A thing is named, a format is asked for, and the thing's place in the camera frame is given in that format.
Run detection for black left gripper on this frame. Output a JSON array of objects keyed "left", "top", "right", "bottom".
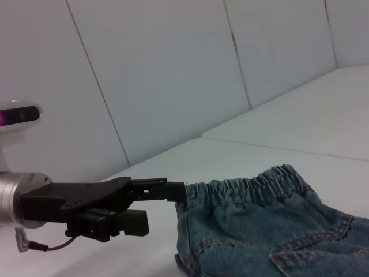
[{"left": 13, "top": 176, "right": 188, "bottom": 244}]

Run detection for blue denim shorts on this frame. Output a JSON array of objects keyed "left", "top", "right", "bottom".
[{"left": 174, "top": 163, "right": 369, "bottom": 277}]

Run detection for thin dark cable with plug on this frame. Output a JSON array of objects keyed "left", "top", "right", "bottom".
[{"left": 14, "top": 227, "right": 76, "bottom": 254}]

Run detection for light grey camera mount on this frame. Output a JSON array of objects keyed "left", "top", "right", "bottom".
[{"left": 0, "top": 131, "right": 30, "bottom": 174}]

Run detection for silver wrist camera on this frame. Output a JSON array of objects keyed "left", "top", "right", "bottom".
[{"left": 0, "top": 100, "right": 44, "bottom": 136}]

